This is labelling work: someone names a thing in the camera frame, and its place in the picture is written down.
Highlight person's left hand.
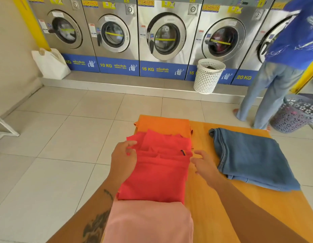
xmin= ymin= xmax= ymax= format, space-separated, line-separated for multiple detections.
xmin=109 ymin=141 xmax=138 ymax=184

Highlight person's right hand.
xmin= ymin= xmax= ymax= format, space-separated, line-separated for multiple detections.
xmin=190 ymin=150 xmax=227 ymax=190

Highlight red garment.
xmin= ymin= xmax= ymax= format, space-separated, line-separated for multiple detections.
xmin=117 ymin=129 xmax=193 ymax=205

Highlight person's right forearm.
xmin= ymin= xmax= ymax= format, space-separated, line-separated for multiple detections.
xmin=213 ymin=178 xmax=309 ymax=243

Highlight person's left forearm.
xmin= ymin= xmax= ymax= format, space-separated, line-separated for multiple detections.
xmin=46 ymin=174 xmax=121 ymax=243

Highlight orange folded garment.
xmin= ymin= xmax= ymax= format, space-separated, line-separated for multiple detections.
xmin=134 ymin=115 xmax=194 ymax=150

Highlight blue folded jeans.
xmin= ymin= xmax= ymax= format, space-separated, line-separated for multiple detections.
xmin=209 ymin=128 xmax=301 ymax=192

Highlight pink folded garment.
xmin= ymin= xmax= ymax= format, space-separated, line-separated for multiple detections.
xmin=102 ymin=199 xmax=194 ymax=243

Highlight white perforated laundry basket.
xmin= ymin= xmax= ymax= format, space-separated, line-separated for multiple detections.
xmin=193 ymin=58 xmax=226 ymax=95

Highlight grey perforated laundry basket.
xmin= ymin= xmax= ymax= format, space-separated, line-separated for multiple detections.
xmin=269 ymin=94 xmax=313 ymax=134

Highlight clothes in grey basket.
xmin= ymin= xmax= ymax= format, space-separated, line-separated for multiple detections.
xmin=283 ymin=105 xmax=313 ymax=120

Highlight steel front-load washing machine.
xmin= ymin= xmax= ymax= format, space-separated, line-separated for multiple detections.
xmin=27 ymin=0 xmax=100 ymax=73
xmin=137 ymin=0 xmax=204 ymax=81
xmin=80 ymin=0 xmax=141 ymax=77
xmin=231 ymin=0 xmax=301 ymax=87
xmin=185 ymin=0 xmax=276 ymax=85

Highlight white tote bag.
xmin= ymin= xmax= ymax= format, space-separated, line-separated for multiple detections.
xmin=31 ymin=48 xmax=71 ymax=80

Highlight white metal frame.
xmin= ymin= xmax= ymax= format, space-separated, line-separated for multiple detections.
xmin=0 ymin=115 xmax=20 ymax=144

